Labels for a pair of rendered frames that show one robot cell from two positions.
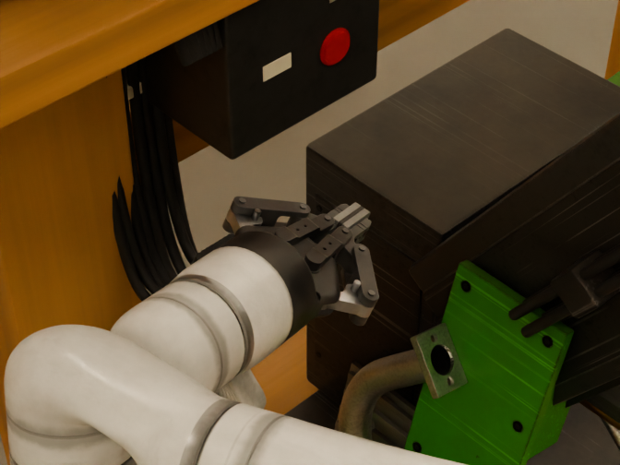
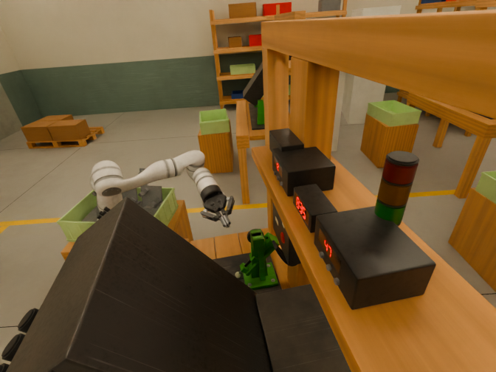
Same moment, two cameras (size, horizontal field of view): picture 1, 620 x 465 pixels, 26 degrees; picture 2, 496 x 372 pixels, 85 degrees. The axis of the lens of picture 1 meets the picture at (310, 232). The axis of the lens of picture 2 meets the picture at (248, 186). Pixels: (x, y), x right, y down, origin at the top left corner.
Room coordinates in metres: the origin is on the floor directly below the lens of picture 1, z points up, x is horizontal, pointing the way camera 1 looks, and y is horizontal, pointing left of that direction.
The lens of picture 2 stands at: (1.20, -0.55, 1.95)
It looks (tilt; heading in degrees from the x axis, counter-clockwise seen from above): 31 degrees down; 125
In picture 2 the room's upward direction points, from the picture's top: 4 degrees counter-clockwise
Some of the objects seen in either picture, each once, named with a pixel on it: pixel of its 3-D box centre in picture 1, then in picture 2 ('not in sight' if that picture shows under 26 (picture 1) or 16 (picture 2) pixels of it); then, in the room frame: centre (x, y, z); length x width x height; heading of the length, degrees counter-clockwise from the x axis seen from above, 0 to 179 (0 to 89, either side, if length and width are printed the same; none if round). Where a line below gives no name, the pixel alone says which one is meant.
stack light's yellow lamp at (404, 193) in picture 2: not in sight; (394, 190); (1.18, -0.06, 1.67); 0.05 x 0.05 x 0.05
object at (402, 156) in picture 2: not in sight; (399, 167); (1.18, -0.06, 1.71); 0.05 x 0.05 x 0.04
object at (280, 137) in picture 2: not in sight; (285, 147); (0.84, 0.18, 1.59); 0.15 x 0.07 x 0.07; 133
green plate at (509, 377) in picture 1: (506, 375); not in sight; (0.78, -0.17, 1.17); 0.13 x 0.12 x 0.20; 133
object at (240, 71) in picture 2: not in sight; (277, 57); (-2.23, 5.90, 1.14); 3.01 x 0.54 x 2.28; 35
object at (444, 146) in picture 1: (464, 248); (297, 367); (1.05, -0.16, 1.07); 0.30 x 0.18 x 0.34; 133
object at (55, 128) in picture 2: not in sight; (64, 130); (-5.14, 1.87, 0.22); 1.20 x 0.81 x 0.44; 30
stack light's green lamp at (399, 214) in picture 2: not in sight; (389, 209); (1.18, -0.06, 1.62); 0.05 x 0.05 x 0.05
